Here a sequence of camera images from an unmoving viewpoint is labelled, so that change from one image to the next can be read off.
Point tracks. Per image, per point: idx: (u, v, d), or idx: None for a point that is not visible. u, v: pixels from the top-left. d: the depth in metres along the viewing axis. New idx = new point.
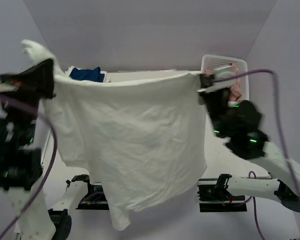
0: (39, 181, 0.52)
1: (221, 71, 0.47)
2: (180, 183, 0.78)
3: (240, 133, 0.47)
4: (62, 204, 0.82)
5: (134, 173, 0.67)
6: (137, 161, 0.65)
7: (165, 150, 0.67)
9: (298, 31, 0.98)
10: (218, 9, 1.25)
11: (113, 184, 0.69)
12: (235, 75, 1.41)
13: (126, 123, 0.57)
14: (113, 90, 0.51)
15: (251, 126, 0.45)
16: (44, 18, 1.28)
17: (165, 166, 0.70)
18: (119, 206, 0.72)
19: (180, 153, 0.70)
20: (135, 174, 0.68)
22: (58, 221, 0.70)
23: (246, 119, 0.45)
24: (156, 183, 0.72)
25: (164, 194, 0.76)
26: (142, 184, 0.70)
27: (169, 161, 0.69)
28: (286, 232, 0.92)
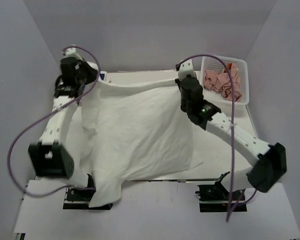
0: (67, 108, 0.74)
1: (185, 66, 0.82)
2: (164, 162, 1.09)
3: (197, 102, 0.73)
4: (74, 174, 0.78)
5: (133, 144, 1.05)
6: (137, 135, 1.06)
7: (155, 131, 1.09)
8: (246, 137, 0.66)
9: (299, 31, 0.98)
10: (219, 9, 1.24)
11: (116, 151, 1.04)
12: (234, 75, 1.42)
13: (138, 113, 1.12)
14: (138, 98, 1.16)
15: (197, 94, 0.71)
16: (44, 18, 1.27)
17: (154, 143, 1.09)
18: (110, 172, 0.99)
19: (165, 136, 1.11)
20: (134, 146, 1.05)
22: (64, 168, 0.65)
23: (191, 87, 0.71)
24: (144, 157, 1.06)
25: (147, 169, 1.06)
26: (136, 155, 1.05)
27: (157, 139, 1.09)
28: (286, 232, 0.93)
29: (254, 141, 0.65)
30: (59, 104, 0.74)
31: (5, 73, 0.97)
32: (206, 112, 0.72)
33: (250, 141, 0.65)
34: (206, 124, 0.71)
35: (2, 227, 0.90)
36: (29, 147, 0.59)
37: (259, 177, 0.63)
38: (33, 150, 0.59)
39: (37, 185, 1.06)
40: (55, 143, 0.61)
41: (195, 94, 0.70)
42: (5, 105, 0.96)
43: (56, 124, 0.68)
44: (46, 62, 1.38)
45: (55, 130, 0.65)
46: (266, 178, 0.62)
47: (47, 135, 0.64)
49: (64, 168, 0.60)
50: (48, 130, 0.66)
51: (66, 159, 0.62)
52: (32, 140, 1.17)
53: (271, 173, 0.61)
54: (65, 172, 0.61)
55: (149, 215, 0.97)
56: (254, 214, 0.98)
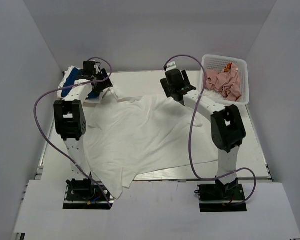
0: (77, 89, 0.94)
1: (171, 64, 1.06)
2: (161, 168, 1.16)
3: (178, 84, 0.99)
4: (77, 148, 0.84)
5: (136, 151, 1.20)
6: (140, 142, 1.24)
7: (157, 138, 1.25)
8: (210, 103, 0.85)
9: (299, 31, 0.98)
10: (219, 9, 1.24)
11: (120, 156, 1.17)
12: (234, 75, 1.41)
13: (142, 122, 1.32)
14: (141, 109, 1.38)
15: (180, 80, 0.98)
16: (44, 18, 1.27)
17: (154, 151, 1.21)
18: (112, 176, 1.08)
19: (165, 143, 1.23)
20: (136, 153, 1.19)
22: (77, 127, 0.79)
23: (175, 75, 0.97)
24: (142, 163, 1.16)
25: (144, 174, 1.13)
26: (136, 160, 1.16)
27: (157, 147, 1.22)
28: (287, 232, 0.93)
29: (214, 105, 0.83)
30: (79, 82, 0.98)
31: (5, 73, 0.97)
32: (186, 89, 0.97)
33: (210, 104, 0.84)
34: (184, 97, 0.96)
35: (2, 227, 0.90)
36: (55, 101, 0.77)
37: (216, 130, 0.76)
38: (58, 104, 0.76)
39: (37, 185, 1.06)
40: (75, 101, 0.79)
41: (174, 78, 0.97)
42: (5, 105, 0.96)
43: (77, 92, 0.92)
44: (46, 62, 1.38)
45: (75, 95, 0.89)
46: (237, 135, 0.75)
47: (71, 97, 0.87)
49: (79, 125, 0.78)
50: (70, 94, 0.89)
51: (82, 118, 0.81)
52: (32, 140, 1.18)
53: (223, 124, 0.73)
54: (79, 129, 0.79)
55: (149, 215, 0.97)
56: (254, 214, 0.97)
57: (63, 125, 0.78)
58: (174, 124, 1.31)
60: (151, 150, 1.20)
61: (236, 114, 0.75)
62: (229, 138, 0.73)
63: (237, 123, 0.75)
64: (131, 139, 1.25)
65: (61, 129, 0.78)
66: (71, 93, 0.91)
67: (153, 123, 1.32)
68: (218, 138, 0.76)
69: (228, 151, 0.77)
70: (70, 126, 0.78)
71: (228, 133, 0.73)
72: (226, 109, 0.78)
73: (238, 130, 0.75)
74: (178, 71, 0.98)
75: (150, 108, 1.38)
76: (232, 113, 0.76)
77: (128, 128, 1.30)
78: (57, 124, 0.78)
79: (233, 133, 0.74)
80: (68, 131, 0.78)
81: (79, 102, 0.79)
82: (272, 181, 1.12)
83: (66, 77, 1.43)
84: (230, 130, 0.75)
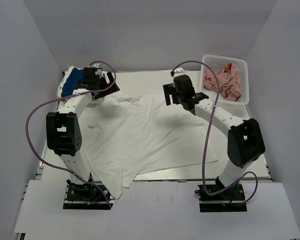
0: (75, 99, 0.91)
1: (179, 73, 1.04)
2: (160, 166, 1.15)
3: (187, 92, 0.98)
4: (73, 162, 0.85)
5: (136, 151, 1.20)
6: (141, 142, 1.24)
7: (158, 139, 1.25)
8: (226, 115, 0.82)
9: (299, 32, 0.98)
10: (219, 9, 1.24)
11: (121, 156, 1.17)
12: (235, 75, 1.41)
13: (142, 122, 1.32)
14: (142, 109, 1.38)
15: (189, 89, 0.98)
16: (44, 19, 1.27)
17: (154, 151, 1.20)
18: (113, 176, 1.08)
19: (165, 143, 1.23)
20: (137, 153, 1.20)
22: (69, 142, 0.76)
23: (184, 84, 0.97)
24: (142, 163, 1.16)
25: (143, 173, 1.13)
26: (136, 160, 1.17)
27: (157, 147, 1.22)
28: (287, 232, 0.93)
29: (231, 117, 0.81)
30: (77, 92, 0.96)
31: (5, 73, 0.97)
32: (196, 97, 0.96)
33: (226, 117, 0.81)
34: (196, 106, 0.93)
35: (2, 227, 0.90)
36: (49, 113, 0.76)
37: (232, 145, 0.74)
38: (51, 116, 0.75)
39: (37, 185, 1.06)
40: (69, 114, 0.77)
41: (183, 84, 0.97)
42: (5, 105, 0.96)
43: (73, 103, 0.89)
44: (46, 62, 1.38)
45: (72, 107, 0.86)
46: (255, 152, 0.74)
47: (67, 109, 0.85)
49: (72, 141, 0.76)
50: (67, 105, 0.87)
51: (77, 133, 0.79)
52: (32, 140, 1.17)
53: (241, 141, 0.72)
54: (73, 145, 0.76)
55: (149, 215, 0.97)
56: (254, 214, 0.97)
57: (55, 139, 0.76)
58: (174, 125, 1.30)
60: (151, 150, 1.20)
61: (255, 130, 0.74)
62: (247, 155, 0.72)
63: (256, 138, 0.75)
64: (130, 139, 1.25)
65: (53, 143, 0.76)
66: (67, 104, 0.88)
67: (153, 123, 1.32)
68: (235, 153, 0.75)
69: (243, 167, 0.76)
70: (63, 141, 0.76)
71: (245, 149, 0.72)
72: (244, 122, 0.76)
73: (257, 146, 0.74)
74: (187, 78, 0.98)
75: (150, 108, 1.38)
76: (250, 128, 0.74)
77: (128, 128, 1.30)
78: (50, 137, 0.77)
79: (251, 149, 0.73)
80: (60, 146, 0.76)
81: (74, 116, 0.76)
82: (272, 181, 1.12)
83: (66, 77, 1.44)
84: (248, 147, 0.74)
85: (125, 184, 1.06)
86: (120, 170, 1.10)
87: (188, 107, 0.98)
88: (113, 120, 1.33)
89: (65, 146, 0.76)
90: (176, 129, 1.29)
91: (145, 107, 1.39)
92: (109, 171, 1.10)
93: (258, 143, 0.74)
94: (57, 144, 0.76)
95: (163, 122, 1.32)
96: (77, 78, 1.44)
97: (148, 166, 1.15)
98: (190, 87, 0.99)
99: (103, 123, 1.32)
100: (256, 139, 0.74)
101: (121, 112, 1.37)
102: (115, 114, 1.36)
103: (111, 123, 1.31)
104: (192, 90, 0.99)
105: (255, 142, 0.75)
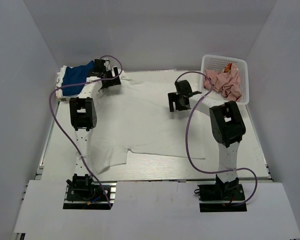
0: (89, 86, 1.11)
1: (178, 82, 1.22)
2: (153, 148, 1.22)
3: (185, 91, 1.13)
4: (85, 140, 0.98)
5: (132, 133, 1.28)
6: (137, 125, 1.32)
7: (151, 126, 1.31)
8: (211, 100, 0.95)
9: (299, 33, 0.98)
10: (218, 9, 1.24)
11: (118, 138, 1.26)
12: (235, 75, 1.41)
13: (138, 106, 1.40)
14: (139, 95, 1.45)
15: (187, 88, 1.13)
16: (44, 19, 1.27)
17: (147, 135, 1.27)
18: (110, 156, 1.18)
19: (157, 133, 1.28)
20: (133, 134, 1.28)
22: (88, 123, 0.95)
23: (180, 84, 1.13)
24: (137, 143, 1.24)
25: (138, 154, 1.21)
26: (132, 141, 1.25)
27: (150, 134, 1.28)
28: (288, 233, 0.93)
29: (214, 103, 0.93)
30: (90, 79, 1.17)
31: (4, 74, 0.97)
32: (191, 94, 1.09)
33: (211, 102, 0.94)
34: (190, 100, 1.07)
35: (2, 227, 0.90)
36: (71, 98, 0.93)
37: (214, 123, 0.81)
38: (73, 101, 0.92)
39: (37, 185, 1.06)
40: (87, 99, 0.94)
41: (182, 85, 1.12)
42: (5, 105, 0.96)
43: (88, 89, 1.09)
44: (46, 63, 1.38)
45: (88, 93, 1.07)
46: (240, 131, 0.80)
47: (84, 94, 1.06)
49: (90, 120, 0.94)
50: (86, 92, 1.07)
51: (94, 114, 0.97)
52: (32, 140, 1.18)
53: (221, 118, 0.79)
54: (91, 123, 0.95)
55: (149, 215, 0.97)
56: (254, 214, 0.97)
57: (76, 118, 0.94)
58: (176, 117, 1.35)
60: (145, 133, 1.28)
61: (235, 110, 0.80)
62: (228, 133, 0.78)
63: (237, 118, 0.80)
64: (126, 122, 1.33)
65: (74, 120, 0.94)
66: (84, 91, 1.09)
67: (149, 111, 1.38)
68: (217, 131, 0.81)
69: (227, 145, 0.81)
70: (83, 120, 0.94)
71: (225, 127, 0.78)
72: (225, 104, 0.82)
73: (238, 125, 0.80)
74: (185, 81, 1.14)
75: (146, 96, 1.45)
76: (231, 109, 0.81)
77: (124, 111, 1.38)
78: (72, 117, 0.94)
79: (233, 128, 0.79)
80: (81, 123, 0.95)
81: (91, 101, 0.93)
82: (272, 180, 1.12)
83: (62, 77, 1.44)
84: (229, 125, 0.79)
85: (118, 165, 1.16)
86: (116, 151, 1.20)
87: (185, 102, 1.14)
88: (111, 102, 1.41)
89: (85, 122, 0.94)
90: (168, 121, 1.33)
91: (141, 95, 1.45)
92: (106, 153, 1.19)
93: (239, 122, 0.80)
94: (78, 123, 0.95)
95: (156, 112, 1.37)
96: (72, 76, 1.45)
97: (143, 148, 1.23)
98: (188, 88, 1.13)
99: (102, 105, 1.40)
100: (239, 120, 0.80)
101: (119, 95, 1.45)
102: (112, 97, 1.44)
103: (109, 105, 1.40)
104: (190, 90, 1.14)
105: (238, 122, 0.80)
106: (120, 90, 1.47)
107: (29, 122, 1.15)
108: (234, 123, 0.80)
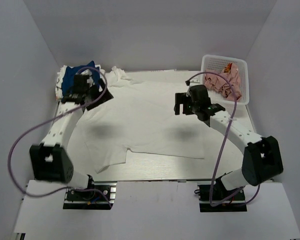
0: (62, 121, 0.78)
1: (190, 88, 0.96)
2: (153, 148, 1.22)
3: (204, 102, 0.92)
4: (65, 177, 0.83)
5: (132, 132, 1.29)
6: (137, 124, 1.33)
7: (152, 126, 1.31)
8: (242, 130, 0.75)
9: (299, 33, 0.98)
10: (218, 10, 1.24)
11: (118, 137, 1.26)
12: (234, 75, 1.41)
13: (138, 106, 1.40)
14: (140, 95, 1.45)
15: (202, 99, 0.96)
16: (44, 20, 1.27)
17: (148, 135, 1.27)
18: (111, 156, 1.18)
19: (158, 133, 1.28)
20: (132, 133, 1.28)
22: (58, 177, 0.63)
23: (198, 90, 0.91)
24: (137, 142, 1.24)
25: (139, 153, 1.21)
26: (132, 140, 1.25)
27: (150, 135, 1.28)
28: (288, 233, 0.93)
29: (248, 133, 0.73)
30: (65, 110, 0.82)
31: (4, 74, 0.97)
32: (213, 108, 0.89)
33: (243, 132, 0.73)
34: (211, 119, 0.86)
35: (2, 227, 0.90)
36: (32, 146, 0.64)
37: (247, 162, 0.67)
38: (34, 148, 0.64)
39: (37, 186, 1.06)
40: (56, 146, 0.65)
41: (200, 94, 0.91)
42: (5, 105, 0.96)
43: (59, 128, 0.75)
44: (46, 63, 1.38)
45: (58, 134, 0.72)
46: (276, 171, 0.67)
47: (52, 138, 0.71)
49: (62, 174, 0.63)
50: (53, 132, 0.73)
51: (67, 164, 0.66)
52: (32, 140, 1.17)
53: (258, 160, 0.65)
54: (63, 177, 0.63)
55: (149, 215, 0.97)
56: (254, 214, 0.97)
57: (42, 171, 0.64)
58: (176, 118, 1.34)
60: (145, 133, 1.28)
61: (274, 148, 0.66)
62: (262, 176, 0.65)
63: (276, 158, 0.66)
64: (126, 121, 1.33)
65: (38, 177, 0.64)
66: (52, 131, 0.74)
67: (149, 111, 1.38)
68: (249, 170, 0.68)
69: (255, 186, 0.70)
70: (50, 173, 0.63)
71: (261, 168, 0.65)
72: (262, 139, 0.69)
73: (274, 166, 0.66)
74: (203, 88, 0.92)
75: (146, 97, 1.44)
76: (269, 146, 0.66)
77: (124, 111, 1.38)
78: (36, 170, 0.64)
79: (268, 169, 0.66)
80: (48, 179, 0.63)
81: (61, 149, 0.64)
82: (272, 181, 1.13)
83: (62, 77, 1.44)
84: (264, 166, 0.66)
85: (119, 164, 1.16)
86: (117, 150, 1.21)
87: (203, 117, 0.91)
88: (111, 101, 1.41)
89: (53, 177, 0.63)
90: (168, 120, 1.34)
91: (142, 95, 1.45)
92: (108, 152, 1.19)
93: (277, 162, 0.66)
94: (43, 179, 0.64)
95: (156, 112, 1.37)
96: (72, 76, 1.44)
97: (143, 147, 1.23)
98: (206, 97, 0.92)
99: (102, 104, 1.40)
100: (276, 159, 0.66)
101: (119, 94, 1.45)
102: (112, 96, 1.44)
103: (109, 104, 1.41)
104: (208, 100, 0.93)
105: (274, 162, 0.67)
106: (120, 89, 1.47)
107: (29, 122, 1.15)
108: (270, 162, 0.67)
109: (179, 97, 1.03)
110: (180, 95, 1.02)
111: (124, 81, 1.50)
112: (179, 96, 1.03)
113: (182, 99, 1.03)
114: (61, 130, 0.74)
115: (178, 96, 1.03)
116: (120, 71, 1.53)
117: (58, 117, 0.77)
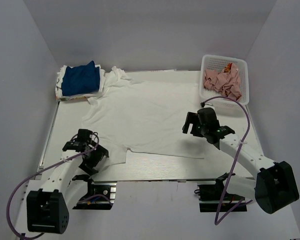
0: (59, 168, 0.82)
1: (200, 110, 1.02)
2: (153, 148, 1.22)
3: (213, 124, 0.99)
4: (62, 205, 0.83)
5: (132, 132, 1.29)
6: (137, 124, 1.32)
7: (152, 126, 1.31)
8: (254, 155, 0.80)
9: (299, 33, 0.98)
10: (218, 10, 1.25)
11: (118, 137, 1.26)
12: (235, 75, 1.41)
13: (138, 106, 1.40)
14: (140, 95, 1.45)
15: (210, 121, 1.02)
16: (44, 19, 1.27)
17: (148, 135, 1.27)
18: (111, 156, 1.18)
19: (158, 133, 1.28)
20: (133, 133, 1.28)
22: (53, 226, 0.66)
23: (206, 113, 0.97)
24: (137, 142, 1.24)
25: (138, 153, 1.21)
26: (132, 140, 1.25)
27: (150, 135, 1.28)
28: (288, 234, 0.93)
29: (259, 158, 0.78)
30: (66, 156, 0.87)
31: (3, 73, 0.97)
32: (221, 131, 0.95)
33: (255, 157, 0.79)
34: (221, 141, 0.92)
35: (2, 226, 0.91)
36: (29, 193, 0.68)
37: (262, 188, 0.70)
38: (32, 197, 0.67)
39: (37, 186, 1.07)
40: (54, 193, 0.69)
41: (208, 116, 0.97)
42: (5, 105, 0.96)
43: (59, 174, 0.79)
44: (46, 63, 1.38)
45: (57, 180, 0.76)
46: (291, 198, 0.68)
47: (51, 183, 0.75)
49: (57, 224, 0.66)
50: (52, 178, 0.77)
51: (63, 213, 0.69)
52: (32, 140, 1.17)
53: (272, 185, 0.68)
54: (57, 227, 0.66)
55: (149, 214, 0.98)
56: (254, 214, 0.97)
57: (38, 221, 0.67)
58: (176, 118, 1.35)
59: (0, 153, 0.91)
60: (144, 133, 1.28)
61: (287, 174, 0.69)
62: (278, 202, 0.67)
63: (290, 184, 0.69)
64: (126, 121, 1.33)
65: (33, 226, 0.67)
66: (50, 178, 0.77)
67: (149, 111, 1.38)
68: (263, 197, 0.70)
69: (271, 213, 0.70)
70: (45, 223, 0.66)
71: (275, 194, 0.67)
72: (275, 165, 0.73)
73: (290, 192, 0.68)
74: (211, 110, 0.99)
75: (146, 97, 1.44)
76: (282, 172, 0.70)
77: (124, 111, 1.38)
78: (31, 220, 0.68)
79: (283, 195, 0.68)
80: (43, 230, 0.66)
81: (58, 196, 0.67)
82: None
83: (62, 77, 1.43)
84: (278, 192, 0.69)
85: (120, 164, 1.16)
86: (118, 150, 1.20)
87: (212, 139, 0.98)
88: (111, 101, 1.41)
89: (48, 228, 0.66)
90: (169, 120, 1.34)
91: (142, 95, 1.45)
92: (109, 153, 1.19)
93: (291, 189, 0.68)
94: (38, 229, 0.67)
95: (156, 112, 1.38)
96: (72, 75, 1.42)
97: (143, 147, 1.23)
98: (215, 120, 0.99)
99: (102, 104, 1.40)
100: (290, 186, 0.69)
101: (119, 94, 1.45)
102: (112, 95, 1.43)
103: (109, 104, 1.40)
104: (216, 122, 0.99)
105: (289, 189, 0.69)
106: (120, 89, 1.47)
107: (29, 122, 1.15)
108: (284, 189, 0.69)
109: (189, 117, 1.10)
110: (190, 115, 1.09)
111: (124, 81, 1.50)
112: (190, 117, 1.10)
113: (192, 118, 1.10)
114: (60, 176, 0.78)
115: (189, 115, 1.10)
116: (120, 71, 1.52)
117: (56, 165, 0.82)
